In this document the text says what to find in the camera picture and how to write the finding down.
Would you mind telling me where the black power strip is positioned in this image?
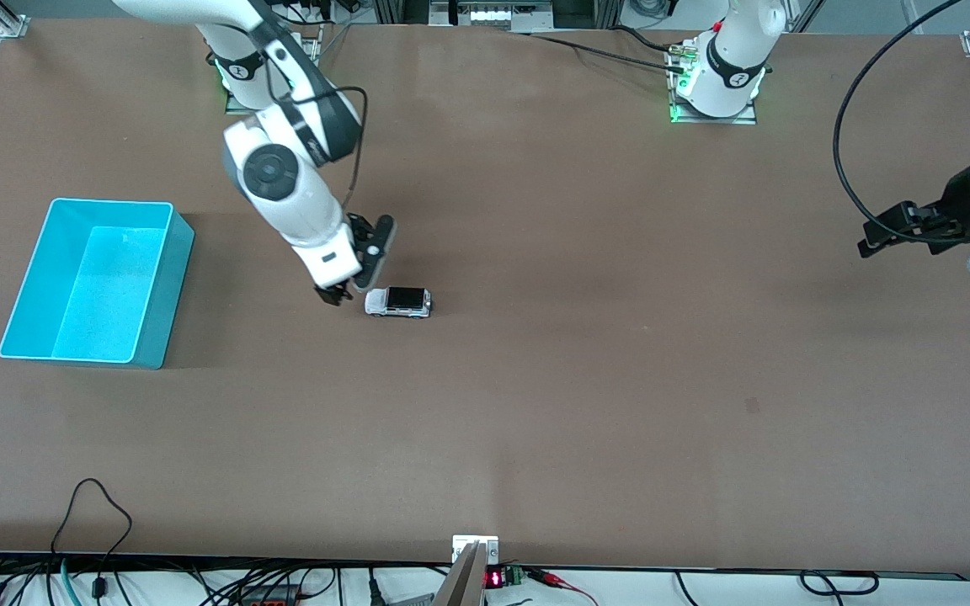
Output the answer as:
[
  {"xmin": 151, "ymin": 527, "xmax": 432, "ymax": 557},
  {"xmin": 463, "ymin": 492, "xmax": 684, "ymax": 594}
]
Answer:
[{"xmin": 232, "ymin": 585, "xmax": 305, "ymax": 606}]

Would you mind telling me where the thin black table cable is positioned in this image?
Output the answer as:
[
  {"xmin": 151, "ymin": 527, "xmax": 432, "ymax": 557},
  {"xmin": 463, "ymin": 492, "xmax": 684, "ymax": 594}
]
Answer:
[{"xmin": 611, "ymin": 25, "xmax": 680, "ymax": 54}]

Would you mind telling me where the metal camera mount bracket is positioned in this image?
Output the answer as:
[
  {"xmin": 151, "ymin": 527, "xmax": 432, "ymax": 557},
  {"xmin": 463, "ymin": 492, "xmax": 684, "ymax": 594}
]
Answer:
[{"xmin": 433, "ymin": 534, "xmax": 500, "ymax": 606}]

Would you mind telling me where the cyan plastic bin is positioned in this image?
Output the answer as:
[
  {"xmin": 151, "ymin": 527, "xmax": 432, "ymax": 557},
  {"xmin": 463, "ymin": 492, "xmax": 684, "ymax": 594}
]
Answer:
[{"xmin": 0, "ymin": 199, "xmax": 195, "ymax": 369}]

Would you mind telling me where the black looped cable with adapter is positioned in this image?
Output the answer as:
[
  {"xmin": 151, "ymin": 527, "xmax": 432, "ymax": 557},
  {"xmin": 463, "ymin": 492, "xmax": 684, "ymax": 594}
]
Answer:
[{"xmin": 51, "ymin": 478, "xmax": 134, "ymax": 598}]

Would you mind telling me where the black coiled cable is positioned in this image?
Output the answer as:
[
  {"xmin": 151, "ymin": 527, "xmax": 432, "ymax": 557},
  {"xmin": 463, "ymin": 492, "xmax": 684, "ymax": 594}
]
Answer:
[{"xmin": 799, "ymin": 571, "xmax": 880, "ymax": 597}]

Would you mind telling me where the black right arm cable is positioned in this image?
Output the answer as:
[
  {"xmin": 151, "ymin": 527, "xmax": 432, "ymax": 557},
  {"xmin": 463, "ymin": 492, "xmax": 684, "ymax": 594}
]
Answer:
[{"xmin": 317, "ymin": 84, "xmax": 368, "ymax": 224}]

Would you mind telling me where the red clip wire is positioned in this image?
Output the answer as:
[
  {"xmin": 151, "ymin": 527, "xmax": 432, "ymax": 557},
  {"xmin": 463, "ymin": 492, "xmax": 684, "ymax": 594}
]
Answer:
[{"xmin": 527, "ymin": 568, "xmax": 600, "ymax": 606}]

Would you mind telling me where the white jeep toy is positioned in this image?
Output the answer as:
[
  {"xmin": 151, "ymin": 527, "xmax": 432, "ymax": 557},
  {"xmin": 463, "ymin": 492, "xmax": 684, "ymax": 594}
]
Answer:
[{"xmin": 365, "ymin": 286, "xmax": 433, "ymax": 319}]

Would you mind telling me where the thick black table cable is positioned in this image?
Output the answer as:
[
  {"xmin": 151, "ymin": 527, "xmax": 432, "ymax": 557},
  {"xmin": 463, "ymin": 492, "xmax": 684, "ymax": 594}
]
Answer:
[{"xmin": 525, "ymin": 34, "xmax": 690, "ymax": 75}]

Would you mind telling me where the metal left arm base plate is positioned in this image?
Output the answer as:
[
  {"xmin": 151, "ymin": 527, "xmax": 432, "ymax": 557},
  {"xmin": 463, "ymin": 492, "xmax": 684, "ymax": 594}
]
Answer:
[{"xmin": 666, "ymin": 42, "xmax": 758, "ymax": 125}]

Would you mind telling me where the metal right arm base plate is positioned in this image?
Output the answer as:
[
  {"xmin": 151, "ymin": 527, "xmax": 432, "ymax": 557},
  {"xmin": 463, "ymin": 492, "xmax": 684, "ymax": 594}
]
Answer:
[{"xmin": 224, "ymin": 24, "xmax": 324, "ymax": 116}]

